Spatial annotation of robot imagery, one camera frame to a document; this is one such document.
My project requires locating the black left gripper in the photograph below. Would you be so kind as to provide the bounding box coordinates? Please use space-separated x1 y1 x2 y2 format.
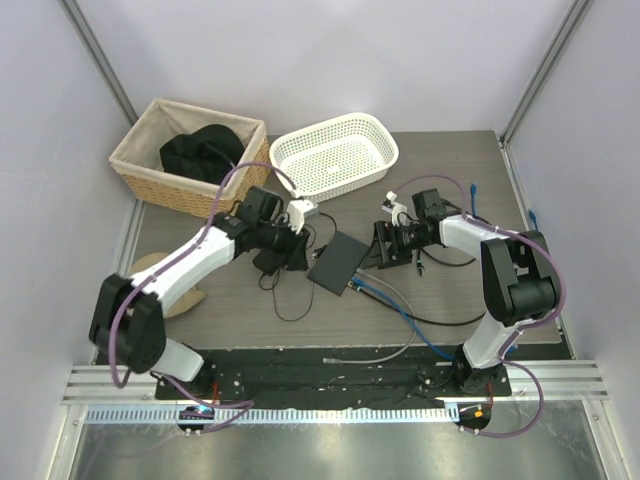
256 216 309 271

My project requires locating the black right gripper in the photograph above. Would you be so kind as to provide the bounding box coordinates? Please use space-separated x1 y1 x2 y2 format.
363 220 433 269

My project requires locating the black network switch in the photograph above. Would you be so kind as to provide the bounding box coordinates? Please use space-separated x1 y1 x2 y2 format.
307 231 369 296

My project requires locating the black ethernet cable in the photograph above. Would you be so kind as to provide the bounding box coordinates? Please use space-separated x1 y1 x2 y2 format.
349 244 486 327

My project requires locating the grey ethernet cable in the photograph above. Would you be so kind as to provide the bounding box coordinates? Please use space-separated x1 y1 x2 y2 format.
322 272 419 365

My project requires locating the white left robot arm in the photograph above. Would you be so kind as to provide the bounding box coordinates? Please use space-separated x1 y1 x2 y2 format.
88 187 317 399

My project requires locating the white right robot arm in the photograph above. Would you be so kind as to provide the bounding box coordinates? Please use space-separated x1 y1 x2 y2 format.
361 189 562 395

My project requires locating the black power adapter brick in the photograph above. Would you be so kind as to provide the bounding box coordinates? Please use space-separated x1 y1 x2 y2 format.
252 249 286 276

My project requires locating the white perforated plastic basket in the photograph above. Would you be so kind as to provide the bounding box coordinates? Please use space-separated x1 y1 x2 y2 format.
269 113 399 204

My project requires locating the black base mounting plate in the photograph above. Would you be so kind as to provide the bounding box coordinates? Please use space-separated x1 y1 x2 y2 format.
153 362 512 401

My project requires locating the black cap in basket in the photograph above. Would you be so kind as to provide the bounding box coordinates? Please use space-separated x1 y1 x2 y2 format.
159 124 245 185

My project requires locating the beige cap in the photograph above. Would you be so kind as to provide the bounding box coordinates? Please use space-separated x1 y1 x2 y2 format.
127 252 206 319

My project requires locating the wicker basket with liner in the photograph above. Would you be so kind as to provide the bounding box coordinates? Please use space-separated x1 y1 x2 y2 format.
109 99 269 218

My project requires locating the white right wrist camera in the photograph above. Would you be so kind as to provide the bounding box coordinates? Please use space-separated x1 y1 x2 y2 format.
381 191 407 226

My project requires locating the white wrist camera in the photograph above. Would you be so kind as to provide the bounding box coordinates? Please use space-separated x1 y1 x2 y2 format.
286 199 318 234
381 191 407 226

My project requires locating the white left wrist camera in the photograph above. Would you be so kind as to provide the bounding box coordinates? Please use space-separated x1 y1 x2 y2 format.
286 199 318 234

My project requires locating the thin black adapter cord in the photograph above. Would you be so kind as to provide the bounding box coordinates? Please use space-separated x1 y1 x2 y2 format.
258 212 339 322

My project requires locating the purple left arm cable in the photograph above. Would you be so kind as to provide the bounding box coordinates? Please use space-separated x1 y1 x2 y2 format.
109 162 301 434

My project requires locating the aluminium front rail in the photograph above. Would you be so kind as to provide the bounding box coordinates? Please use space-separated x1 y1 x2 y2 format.
62 360 608 431

